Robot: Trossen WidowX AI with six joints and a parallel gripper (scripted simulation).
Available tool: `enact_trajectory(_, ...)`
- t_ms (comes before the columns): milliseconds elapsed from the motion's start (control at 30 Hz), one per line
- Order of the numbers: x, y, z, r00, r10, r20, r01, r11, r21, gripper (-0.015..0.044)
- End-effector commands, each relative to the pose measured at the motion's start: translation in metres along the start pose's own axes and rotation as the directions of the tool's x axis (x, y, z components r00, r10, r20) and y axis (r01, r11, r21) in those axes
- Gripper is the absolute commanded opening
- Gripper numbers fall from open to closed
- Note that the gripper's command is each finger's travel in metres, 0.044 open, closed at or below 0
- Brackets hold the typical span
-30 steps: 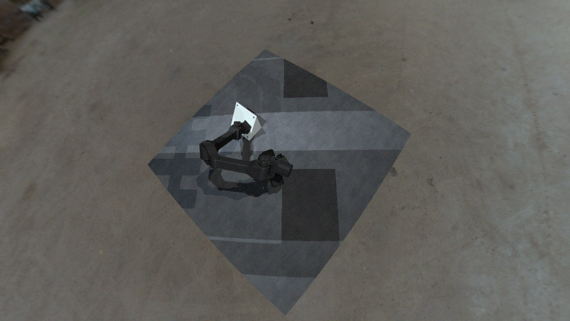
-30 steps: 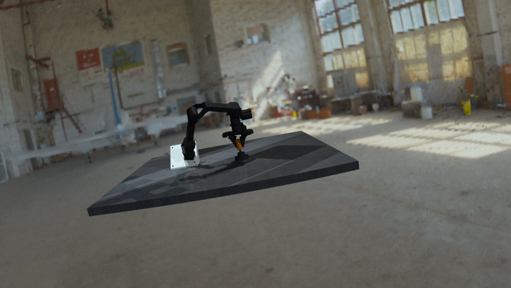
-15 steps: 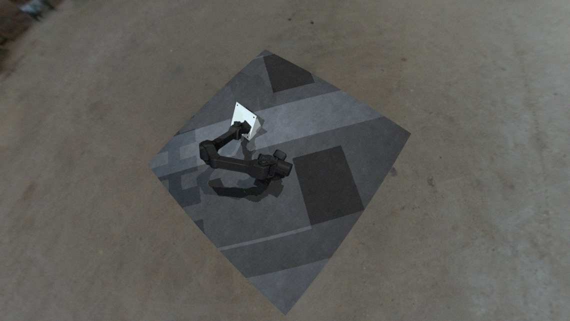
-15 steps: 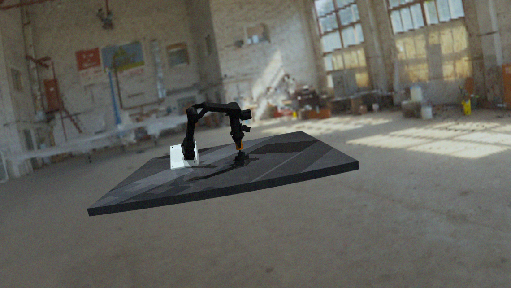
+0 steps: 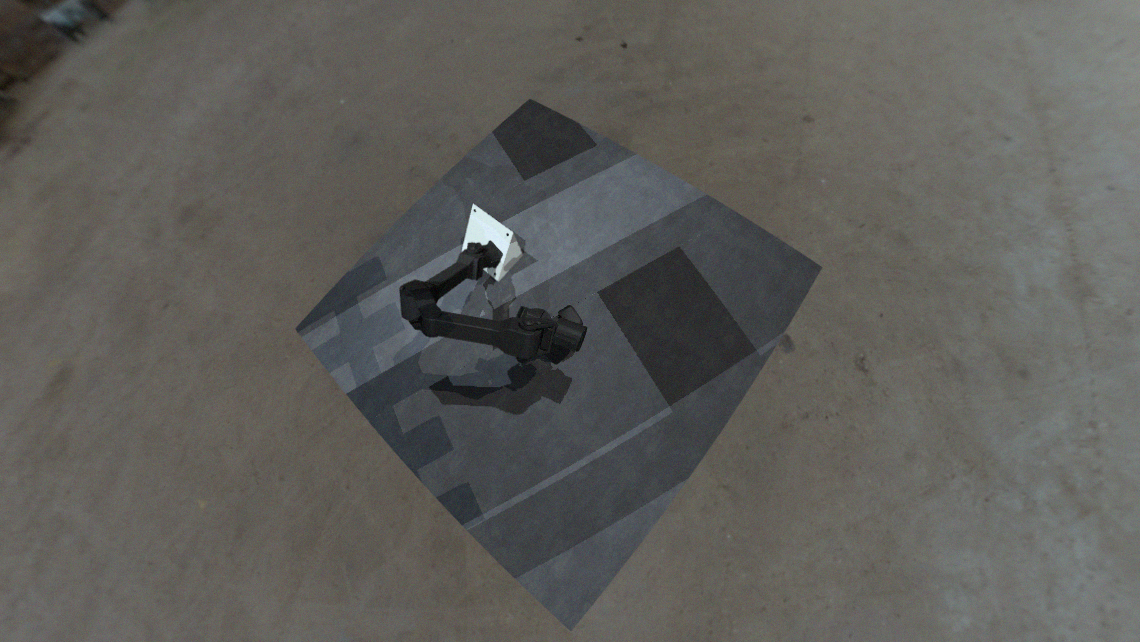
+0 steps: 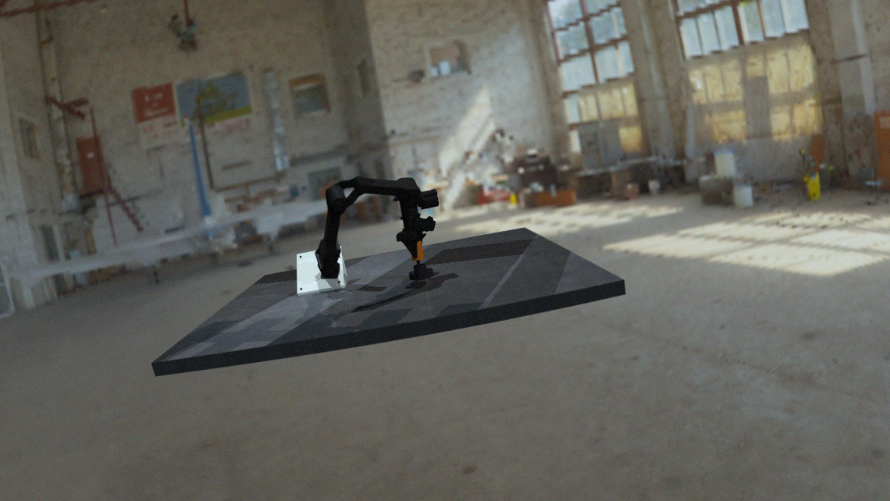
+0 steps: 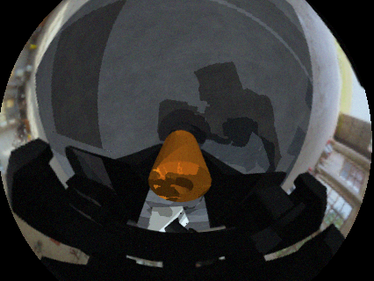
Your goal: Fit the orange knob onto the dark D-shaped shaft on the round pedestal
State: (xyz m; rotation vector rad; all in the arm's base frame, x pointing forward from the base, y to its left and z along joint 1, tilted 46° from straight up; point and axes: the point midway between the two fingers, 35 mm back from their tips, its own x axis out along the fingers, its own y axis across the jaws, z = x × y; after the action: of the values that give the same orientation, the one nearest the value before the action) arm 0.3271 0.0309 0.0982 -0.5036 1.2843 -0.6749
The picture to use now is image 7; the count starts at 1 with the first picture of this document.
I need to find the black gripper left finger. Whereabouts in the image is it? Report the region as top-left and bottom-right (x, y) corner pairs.
(66, 143), (163, 224)

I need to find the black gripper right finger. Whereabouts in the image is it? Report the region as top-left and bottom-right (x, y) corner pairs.
(200, 148), (286, 228)

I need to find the orange knob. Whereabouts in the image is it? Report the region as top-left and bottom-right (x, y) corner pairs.
(148, 130), (212, 203)

